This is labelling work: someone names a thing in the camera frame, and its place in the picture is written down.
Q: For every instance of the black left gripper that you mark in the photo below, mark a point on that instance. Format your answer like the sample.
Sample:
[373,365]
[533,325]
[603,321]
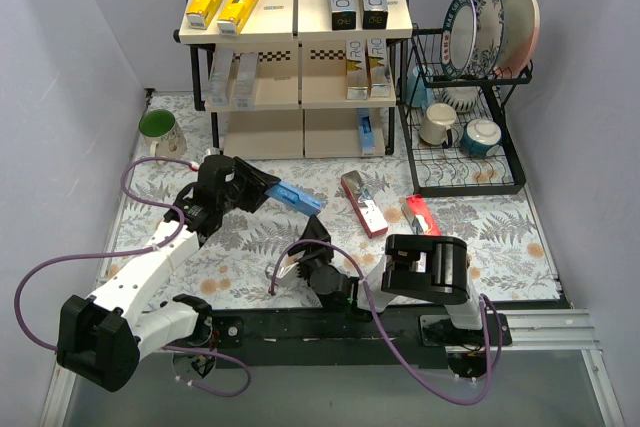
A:
[245,185]

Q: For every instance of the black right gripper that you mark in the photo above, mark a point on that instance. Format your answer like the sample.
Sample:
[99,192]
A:
[310,250]

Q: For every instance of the light blue toothpaste box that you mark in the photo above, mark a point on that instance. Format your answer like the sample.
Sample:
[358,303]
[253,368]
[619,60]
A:
[295,198]

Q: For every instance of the brown red toothpaste box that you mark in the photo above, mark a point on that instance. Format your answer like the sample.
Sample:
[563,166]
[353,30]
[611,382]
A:
[364,205]

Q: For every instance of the silver striped toothpaste box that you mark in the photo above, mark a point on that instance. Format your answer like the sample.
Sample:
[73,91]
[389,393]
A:
[219,77]

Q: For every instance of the silver white toothpaste box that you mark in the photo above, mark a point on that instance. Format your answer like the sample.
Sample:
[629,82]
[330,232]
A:
[245,85]

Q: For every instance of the silver RO toothpaste box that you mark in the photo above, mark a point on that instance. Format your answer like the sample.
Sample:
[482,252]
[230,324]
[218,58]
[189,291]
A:
[379,72]

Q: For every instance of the small yellow box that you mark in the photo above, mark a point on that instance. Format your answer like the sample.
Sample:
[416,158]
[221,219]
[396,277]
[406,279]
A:
[234,16]

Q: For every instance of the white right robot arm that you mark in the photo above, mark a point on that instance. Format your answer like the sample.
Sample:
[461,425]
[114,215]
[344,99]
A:
[419,267]

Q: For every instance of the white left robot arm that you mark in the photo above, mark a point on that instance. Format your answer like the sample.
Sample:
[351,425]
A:
[104,336]

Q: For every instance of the beige three-tier shelf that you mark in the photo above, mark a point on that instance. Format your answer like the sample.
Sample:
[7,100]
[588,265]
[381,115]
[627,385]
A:
[300,105]

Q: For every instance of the green floral mug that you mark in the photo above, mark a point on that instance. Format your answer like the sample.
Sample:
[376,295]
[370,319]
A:
[163,135]

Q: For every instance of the light blue mug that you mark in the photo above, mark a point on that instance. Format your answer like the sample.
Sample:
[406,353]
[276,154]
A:
[418,94]

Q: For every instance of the white bowl blue pattern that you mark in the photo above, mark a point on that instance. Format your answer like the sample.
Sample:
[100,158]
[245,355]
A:
[462,99]

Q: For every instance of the teal rimmed plate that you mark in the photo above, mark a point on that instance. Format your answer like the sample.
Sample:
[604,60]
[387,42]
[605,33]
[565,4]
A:
[458,38]

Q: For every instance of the blue floral plate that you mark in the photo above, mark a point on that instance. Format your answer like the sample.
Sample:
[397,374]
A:
[489,35]

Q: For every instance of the pink beige plate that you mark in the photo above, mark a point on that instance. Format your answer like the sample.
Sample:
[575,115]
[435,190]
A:
[521,33]

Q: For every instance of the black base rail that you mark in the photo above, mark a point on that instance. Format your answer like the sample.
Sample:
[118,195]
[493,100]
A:
[422,333]

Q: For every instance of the cream mug black handle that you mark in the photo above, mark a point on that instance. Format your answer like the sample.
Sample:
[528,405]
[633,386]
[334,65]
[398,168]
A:
[437,125]

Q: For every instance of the black wire dish rack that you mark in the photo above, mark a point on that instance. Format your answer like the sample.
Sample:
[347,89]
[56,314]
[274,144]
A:
[437,171]

